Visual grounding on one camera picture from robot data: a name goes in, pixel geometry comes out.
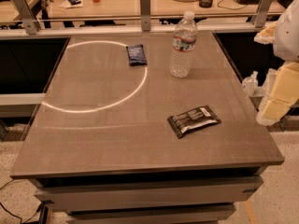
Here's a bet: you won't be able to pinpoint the black mesh pen cup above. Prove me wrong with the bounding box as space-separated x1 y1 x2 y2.
199 0 213 8

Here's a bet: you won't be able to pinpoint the small clear sanitizer bottle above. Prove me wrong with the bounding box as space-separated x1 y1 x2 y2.
242 71 258 96

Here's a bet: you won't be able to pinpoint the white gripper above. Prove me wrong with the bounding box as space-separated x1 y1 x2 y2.
254 0 299 126

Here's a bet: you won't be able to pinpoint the left grey metal bracket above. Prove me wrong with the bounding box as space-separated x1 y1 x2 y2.
12 0 40 35

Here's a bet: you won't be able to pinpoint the blue snack packet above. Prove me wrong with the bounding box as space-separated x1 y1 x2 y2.
126 44 147 66

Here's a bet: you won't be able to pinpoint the grey metal bracket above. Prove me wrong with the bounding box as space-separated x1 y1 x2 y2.
12 0 40 35
251 0 273 28
140 0 150 32

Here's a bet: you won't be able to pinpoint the black floor cable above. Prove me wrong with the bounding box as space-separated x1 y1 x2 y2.
0 179 45 224

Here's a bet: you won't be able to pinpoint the middle grey metal bracket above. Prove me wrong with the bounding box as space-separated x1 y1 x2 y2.
140 0 150 32

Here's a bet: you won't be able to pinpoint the clear plastic water bottle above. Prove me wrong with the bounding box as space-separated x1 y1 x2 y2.
170 11 198 78

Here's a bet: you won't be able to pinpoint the grey table base drawers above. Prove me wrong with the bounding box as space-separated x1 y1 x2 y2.
36 168 263 224

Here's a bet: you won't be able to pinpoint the right grey metal bracket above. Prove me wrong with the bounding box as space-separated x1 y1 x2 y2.
251 0 273 28

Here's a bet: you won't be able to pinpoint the black snack packet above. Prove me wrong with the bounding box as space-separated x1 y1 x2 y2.
167 105 221 139

